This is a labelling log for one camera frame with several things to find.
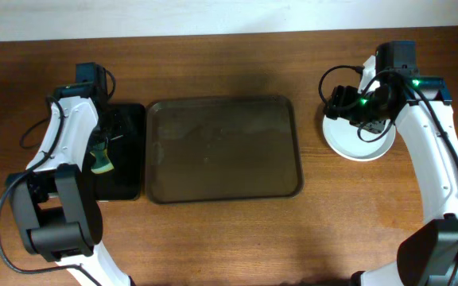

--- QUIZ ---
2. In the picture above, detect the white plate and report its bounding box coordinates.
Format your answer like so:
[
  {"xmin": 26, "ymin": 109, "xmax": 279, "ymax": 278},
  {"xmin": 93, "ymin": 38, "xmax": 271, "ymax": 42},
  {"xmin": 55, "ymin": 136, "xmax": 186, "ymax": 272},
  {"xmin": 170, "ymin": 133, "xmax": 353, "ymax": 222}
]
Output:
[{"xmin": 322, "ymin": 116, "xmax": 396, "ymax": 162}]

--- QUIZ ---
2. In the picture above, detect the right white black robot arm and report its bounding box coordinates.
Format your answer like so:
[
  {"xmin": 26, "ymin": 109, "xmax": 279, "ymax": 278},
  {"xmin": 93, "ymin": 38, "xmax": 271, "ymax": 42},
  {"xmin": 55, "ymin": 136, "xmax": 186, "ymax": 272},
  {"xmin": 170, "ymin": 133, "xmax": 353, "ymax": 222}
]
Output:
[{"xmin": 323, "ymin": 79, "xmax": 458, "ymax": 285}]

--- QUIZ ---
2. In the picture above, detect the green yellow scrub sponge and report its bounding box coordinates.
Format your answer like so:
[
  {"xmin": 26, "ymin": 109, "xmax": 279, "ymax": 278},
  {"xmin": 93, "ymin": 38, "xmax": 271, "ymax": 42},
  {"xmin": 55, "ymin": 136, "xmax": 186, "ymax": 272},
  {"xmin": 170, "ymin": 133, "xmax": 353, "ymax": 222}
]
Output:
[{"xmin": 90, "ymin": 149, "xmax": 114, "ymax": 175}]

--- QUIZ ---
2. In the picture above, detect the black rectangular water tray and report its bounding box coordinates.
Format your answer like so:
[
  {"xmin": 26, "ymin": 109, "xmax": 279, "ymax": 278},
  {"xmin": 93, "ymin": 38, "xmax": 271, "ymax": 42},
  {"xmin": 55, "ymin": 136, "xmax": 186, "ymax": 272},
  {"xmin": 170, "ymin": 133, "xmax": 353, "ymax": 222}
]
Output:
[{"xmin": 87, "ymin": 103, "xmax": 146, "ymax": 201}]

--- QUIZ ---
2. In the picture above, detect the brown plastic serving tray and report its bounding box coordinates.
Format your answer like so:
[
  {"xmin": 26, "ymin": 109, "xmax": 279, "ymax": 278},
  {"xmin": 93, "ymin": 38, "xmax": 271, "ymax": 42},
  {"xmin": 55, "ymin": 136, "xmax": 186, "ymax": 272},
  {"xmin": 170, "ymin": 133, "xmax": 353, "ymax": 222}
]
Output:
[{"xmin": 144, "ymin": 95, "xmax": 305, "ymax": 205}]

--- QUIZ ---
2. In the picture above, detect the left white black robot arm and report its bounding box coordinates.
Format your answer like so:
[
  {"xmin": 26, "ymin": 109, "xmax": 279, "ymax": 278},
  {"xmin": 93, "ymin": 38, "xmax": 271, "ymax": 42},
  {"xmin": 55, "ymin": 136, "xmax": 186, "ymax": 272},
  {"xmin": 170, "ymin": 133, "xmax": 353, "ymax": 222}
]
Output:
[{"xmin": 2, "ymin": 96, "xmax": 133, "ymax": 285}]

